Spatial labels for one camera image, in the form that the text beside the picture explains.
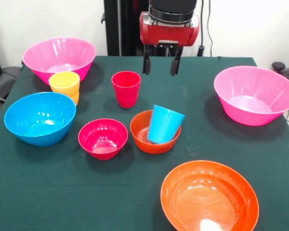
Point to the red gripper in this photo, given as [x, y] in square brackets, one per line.
[168, 33]

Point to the blue plastic cup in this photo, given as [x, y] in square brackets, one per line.
[163, 125]

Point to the small orange plastic bowl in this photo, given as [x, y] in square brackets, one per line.
[139, 137]

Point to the small red plastic bowl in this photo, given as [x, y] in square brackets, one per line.
[102, 142]

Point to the large pink plastic bowl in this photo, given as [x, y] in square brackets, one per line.
[60, 55]
[255, 96]

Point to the large orange plastic bowl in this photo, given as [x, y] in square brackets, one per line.
[207, 192]

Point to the red plastic cup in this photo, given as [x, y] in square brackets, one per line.
[126, 89]

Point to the yellow plastic cup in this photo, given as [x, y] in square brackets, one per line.
[65, 84]

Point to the blue plastic bowl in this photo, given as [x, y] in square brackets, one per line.
[38, 120]

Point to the dark green tablecloth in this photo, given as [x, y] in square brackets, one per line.
[62, 204]

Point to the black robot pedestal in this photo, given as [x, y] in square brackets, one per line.
[125, 29]

